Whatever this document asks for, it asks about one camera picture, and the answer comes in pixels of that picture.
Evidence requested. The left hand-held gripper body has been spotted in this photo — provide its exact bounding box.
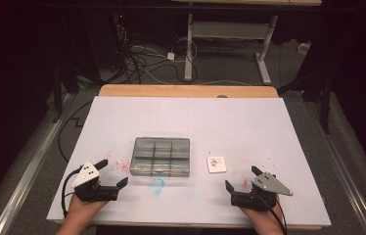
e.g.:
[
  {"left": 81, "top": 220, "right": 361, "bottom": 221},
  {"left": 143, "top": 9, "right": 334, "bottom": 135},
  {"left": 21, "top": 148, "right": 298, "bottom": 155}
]
[{"left": 71, "top": 162, "right": 120, "bottom": 203}]

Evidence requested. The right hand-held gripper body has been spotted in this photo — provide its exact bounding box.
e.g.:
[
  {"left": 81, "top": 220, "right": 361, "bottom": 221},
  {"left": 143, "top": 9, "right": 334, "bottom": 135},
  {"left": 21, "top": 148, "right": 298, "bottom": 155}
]
[{"left": 230, "top": 171, "right": 294, "bottom": 212}]

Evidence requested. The small white square card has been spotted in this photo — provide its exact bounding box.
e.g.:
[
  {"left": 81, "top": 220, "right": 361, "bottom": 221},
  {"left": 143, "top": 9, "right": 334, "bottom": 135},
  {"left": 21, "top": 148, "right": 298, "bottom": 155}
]
[{"left": 206, "top": 156, "right": 228, "bottom": 174}]

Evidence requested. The clear plastic compartment box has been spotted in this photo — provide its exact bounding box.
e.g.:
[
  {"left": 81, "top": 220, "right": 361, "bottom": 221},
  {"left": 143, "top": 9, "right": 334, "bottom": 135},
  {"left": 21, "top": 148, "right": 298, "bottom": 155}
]
[{"left": 129, "top": 136, "right": 191, "bottom": 178}]

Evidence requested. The person's left hand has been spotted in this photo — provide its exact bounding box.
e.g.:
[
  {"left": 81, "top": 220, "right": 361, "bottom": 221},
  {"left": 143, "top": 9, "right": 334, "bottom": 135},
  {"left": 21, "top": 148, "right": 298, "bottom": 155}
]
[{"left": 68, "top": 195, "right": 109, "bottom": 220}]

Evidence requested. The person's right hand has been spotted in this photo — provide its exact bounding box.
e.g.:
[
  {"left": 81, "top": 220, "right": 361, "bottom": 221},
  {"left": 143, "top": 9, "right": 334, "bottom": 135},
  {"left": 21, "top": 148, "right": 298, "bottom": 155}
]
[{"left": 239, "top": 203, "right": 285, "bottom": 230}]

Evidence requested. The black metal stand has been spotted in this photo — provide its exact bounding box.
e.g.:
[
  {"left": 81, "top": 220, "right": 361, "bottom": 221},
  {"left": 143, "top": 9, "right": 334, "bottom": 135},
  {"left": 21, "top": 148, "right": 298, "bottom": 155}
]
[
  {"left": 277, "top": 63, "right": 333, "bottom": 135},
  {"left": 51, "top": 63, "right": 81, "bottom": 124}
]

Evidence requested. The small white floor box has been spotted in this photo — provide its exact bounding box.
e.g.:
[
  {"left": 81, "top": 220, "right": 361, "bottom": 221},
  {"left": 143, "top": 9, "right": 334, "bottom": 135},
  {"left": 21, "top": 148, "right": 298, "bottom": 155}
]
[{"left": 297, "top": 42, "right": 311, "bottom": 55}]

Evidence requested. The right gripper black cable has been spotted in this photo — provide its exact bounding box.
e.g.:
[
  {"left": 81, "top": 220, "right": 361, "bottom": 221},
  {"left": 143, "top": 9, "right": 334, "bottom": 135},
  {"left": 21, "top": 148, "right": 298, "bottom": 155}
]
[{"left": 255, "top": 192, "right": 289, "bottom": 235}]

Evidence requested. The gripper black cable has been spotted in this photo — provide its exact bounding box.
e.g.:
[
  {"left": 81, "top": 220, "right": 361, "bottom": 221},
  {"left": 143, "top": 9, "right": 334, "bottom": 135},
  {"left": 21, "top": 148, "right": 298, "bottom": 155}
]
[
  {"left": 61, "top": 169, "right": 84, "bottom": 218},
  {"left": 255, "top": 192, "right": 289, "bottom": 235}
]

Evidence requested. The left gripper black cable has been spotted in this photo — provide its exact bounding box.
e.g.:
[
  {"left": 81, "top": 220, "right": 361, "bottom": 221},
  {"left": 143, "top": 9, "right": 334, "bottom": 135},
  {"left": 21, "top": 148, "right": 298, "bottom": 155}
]
[{"left": 61, "top": 169, "right": 84, "bottom": 218}]

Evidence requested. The black cable on floor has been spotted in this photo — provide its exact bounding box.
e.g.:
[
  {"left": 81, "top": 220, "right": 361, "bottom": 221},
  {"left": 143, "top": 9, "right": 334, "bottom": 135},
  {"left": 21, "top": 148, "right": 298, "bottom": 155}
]
[{"left": 57, "top": 100, "right": 94, "bottom": 165}]

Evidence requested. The metal floor rail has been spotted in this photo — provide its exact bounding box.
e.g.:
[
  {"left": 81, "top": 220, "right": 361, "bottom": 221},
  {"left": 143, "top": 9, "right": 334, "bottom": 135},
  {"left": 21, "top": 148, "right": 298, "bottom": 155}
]
[
  {"left": 0, "top": 93, "right": 75, "bottom": 235},
  {"left": 303, "top": 101, "right": 366, "bottom": 235}
]

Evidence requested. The tangle of floor cables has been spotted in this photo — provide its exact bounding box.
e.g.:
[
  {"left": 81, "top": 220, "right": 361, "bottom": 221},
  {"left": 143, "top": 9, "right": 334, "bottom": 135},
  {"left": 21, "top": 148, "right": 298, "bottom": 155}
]
[{"left": 111, "top": 23, "right": 200, "bottom": 86}]

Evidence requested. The white metal desk frame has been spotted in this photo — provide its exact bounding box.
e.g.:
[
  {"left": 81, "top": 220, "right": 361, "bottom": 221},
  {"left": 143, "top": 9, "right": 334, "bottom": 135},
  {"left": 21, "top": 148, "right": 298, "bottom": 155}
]
[{"left": 170, "top": 0, "right": 323, "bottom": 86}]

